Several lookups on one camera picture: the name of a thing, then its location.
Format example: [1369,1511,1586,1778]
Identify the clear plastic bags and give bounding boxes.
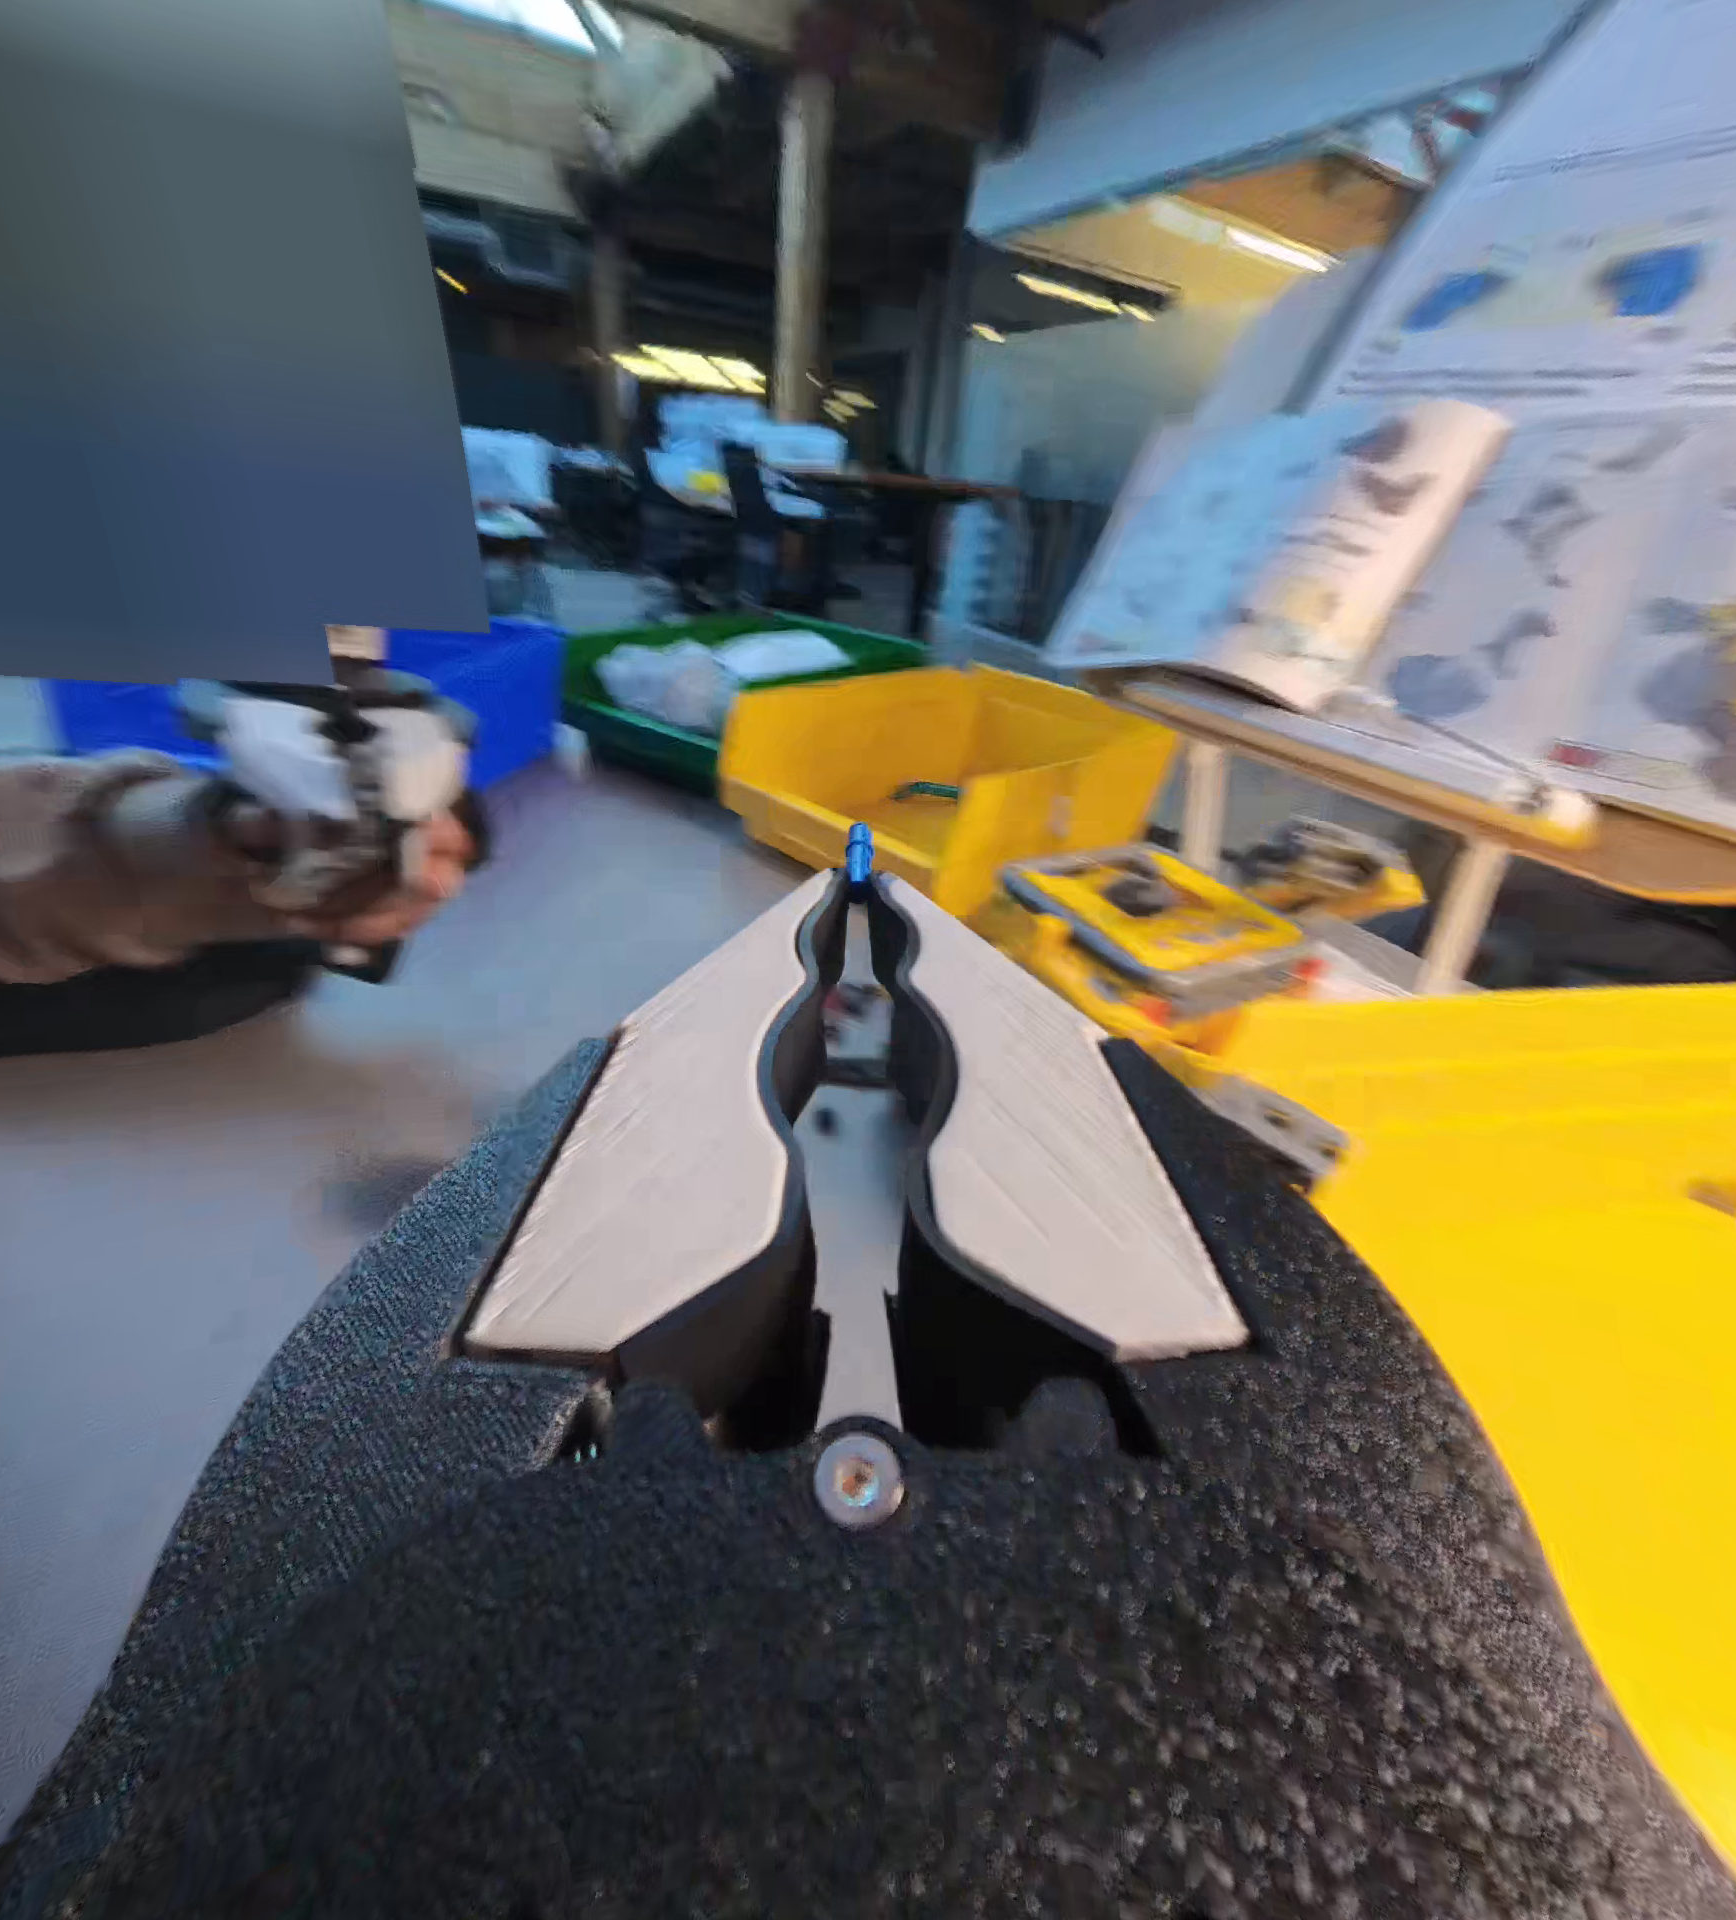
[598,629,856,736]

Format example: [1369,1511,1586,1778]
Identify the wooden background table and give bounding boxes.
[785,467,1030,632]

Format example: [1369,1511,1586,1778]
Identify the large yellow storage bin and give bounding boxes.
[1228,981,1736,1920]

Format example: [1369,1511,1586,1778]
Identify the yellow toy robot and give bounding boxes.
[980,816,1429,1188]

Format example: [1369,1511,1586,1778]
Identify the book stand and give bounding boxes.
[1105,678,1736,995]

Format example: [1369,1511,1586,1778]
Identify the person's left hand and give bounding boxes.
[390,806,492,949]

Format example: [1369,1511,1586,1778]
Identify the green storage bin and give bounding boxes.
[563,612,933,798]

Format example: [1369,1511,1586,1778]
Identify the grey desk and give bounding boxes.
[0,750,1426,1920]

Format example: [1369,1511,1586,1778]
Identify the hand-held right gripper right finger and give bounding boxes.
[874,873,1250,1420]

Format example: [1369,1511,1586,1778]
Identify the blue storage bin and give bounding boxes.
[50,617,568,791]

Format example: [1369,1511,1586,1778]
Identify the black office chair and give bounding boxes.
[718,441,863,610]

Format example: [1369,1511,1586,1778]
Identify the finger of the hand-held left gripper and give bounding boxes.
[217,694,361,822]
[363,708,472,822]

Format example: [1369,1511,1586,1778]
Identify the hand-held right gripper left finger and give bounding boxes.
[461,873,844,1416]

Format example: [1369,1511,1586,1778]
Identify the small yellow storage bin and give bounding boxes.
[718,664,1186,919]

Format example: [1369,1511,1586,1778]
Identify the wooden pillar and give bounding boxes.
[771,65,839,426]

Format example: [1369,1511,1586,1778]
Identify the person's left forearm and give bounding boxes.
[0,750,233,991]

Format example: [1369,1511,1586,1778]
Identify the instruction booklet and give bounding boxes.
[1048,0,1736,819]

